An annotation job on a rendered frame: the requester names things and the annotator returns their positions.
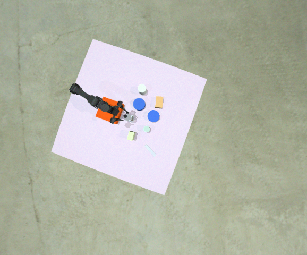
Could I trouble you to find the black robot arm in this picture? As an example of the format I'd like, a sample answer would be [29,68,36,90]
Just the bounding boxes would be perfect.
[69,83,119,116]

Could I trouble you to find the blue disc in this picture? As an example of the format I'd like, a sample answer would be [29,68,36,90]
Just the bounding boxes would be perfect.
[148,110,159,122]
[133,98,146,111]

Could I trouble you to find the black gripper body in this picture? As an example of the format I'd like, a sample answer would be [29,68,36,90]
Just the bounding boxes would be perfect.
[107,100,123,124]

